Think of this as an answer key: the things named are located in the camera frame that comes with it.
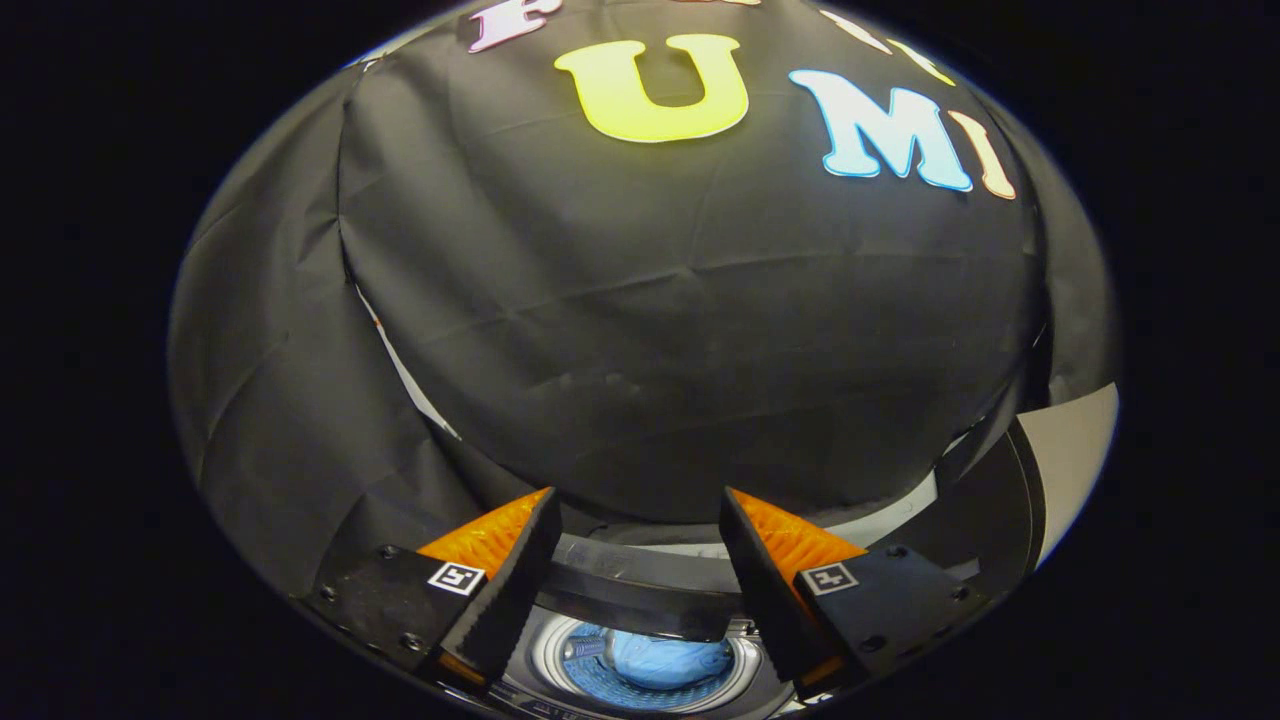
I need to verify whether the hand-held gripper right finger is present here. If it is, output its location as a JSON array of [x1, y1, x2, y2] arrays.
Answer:
[[718, 487, 991, 701]]

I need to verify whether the light blue polo shirt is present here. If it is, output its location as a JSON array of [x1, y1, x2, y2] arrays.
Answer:
[[565, 625, 736, 693]]

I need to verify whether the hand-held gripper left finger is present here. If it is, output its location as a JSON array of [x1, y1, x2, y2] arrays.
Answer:
[[300, 487, 563, 696]]

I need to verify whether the grey washing machine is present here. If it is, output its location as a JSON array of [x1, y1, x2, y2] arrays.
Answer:
[[495, 600, 801, 720]]

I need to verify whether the beige cabinet with dark top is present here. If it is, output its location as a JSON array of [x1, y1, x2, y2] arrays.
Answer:
[[900, 383, 1119, 601]]

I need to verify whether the black backdrop cloth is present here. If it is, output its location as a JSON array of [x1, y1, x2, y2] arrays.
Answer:
[[168, 0, 1121, 601]]

